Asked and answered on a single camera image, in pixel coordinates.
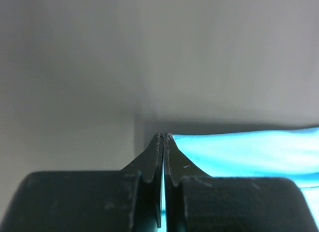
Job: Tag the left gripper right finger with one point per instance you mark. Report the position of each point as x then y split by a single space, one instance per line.
176 165

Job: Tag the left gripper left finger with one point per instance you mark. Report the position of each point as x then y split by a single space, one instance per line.
146 212

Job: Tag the bright cyan t shirt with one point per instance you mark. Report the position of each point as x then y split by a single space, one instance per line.
293 154

